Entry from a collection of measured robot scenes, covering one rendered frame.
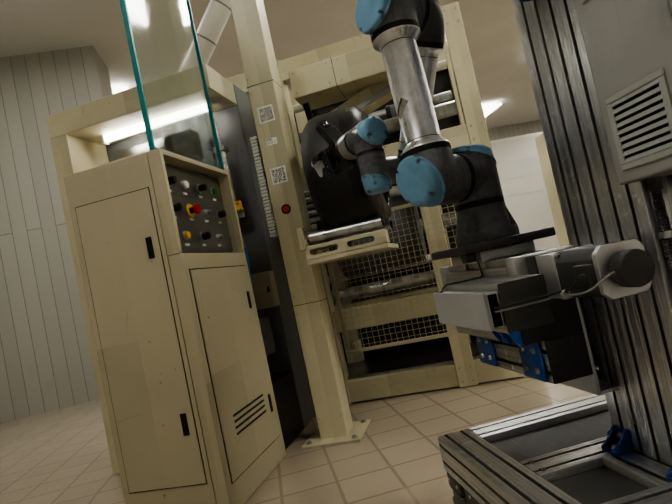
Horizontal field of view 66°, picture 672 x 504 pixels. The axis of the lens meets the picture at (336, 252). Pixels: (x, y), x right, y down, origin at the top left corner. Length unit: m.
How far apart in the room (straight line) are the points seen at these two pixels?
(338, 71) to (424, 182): 1.63
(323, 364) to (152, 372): 0.80
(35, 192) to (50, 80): 1.19
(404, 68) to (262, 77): 1.36
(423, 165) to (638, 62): 0.44
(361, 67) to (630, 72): 1.86
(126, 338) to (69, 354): 4.01
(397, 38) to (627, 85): 0.52
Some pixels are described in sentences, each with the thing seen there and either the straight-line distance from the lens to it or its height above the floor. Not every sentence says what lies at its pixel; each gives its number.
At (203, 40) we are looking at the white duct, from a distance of 3.07.
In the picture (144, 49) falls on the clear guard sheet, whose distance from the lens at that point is 2.13.
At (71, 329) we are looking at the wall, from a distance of 5.94.
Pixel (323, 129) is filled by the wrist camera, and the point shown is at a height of 1.14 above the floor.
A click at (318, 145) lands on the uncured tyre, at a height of 1.26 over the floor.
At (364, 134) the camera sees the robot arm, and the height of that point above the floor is 1.05.
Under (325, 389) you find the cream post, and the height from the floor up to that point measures 0.23.
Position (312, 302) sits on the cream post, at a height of 0.62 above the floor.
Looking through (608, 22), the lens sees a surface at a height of 1.02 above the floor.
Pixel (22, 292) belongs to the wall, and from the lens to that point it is 6.09.
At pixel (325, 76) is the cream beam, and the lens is 2.73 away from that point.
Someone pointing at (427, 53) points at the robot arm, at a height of 1.21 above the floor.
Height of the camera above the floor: 0.71
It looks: 3 degrees up
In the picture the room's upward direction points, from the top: 12 degrees counter-clockwise
